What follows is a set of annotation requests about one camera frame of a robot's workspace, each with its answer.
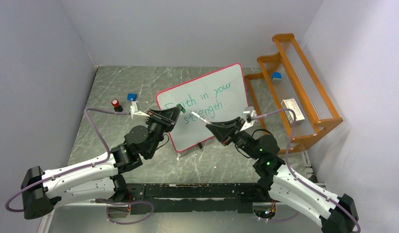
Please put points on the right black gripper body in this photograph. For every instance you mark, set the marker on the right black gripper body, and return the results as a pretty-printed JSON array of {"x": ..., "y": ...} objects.
[{"x": 241, "y": 139}]

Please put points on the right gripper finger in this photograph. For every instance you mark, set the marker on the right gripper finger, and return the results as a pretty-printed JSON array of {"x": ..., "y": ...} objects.
[
  {"x": 236, "y": 121},
  {"x": 223, "y": 134}
]

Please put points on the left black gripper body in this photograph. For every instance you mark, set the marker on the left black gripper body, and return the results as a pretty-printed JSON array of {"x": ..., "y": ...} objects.
[{"x": 157, "y": 125}]

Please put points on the white green whiteboard marker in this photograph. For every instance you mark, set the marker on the white green whiteboard marker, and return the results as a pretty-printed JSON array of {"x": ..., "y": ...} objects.
[{"x": 199, "y": 117}]

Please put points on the pink-framed whiteboard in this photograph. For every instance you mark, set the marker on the pink-framed whiteboard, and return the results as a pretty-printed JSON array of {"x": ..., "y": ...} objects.
[{"x": 217, "y": 96}]

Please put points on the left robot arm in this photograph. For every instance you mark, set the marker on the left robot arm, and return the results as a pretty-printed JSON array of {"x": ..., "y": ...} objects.
[{"x": 100, "y": 177}]

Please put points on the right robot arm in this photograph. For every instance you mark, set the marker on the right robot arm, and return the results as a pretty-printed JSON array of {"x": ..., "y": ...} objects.
[{"x": 280, "y": 182}]

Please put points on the blue block on table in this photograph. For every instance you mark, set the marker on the blue block on table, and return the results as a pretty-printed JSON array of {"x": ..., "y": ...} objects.
[{"x": 131, "y": 97}]

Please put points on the red black stamp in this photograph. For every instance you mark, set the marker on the red black stamp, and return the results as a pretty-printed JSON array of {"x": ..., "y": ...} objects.
[{"x": 116, "y": 105}]

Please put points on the white red box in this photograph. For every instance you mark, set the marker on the white red box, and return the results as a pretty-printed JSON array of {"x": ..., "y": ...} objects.
[{"x": 295, "y": 114}]

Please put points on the orange wooden tiered rack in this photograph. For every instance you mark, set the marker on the orange wooden tiered rack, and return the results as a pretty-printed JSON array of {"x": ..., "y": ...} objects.
[{"x": 299, "y": 81}]

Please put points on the blue eraser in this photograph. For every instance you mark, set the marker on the blue eraser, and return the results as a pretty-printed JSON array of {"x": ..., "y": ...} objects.
[{"x": 276, "y": 76}]

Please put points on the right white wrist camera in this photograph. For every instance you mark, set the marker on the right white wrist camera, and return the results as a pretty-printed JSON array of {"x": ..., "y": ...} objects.
[{"x": 249, "y": 113}]

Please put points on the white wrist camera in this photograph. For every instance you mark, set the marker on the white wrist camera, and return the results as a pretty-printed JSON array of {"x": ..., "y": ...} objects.
[
  {"x": 135, "y": 111},
  {"x": 249, "y": 113}
]

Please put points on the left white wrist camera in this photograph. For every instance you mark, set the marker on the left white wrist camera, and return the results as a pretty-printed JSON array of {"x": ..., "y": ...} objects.
[{"x": 135, "y": 111}]

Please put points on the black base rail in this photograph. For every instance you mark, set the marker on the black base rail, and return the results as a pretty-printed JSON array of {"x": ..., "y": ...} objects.
[{"x": 199, "y": 197}]

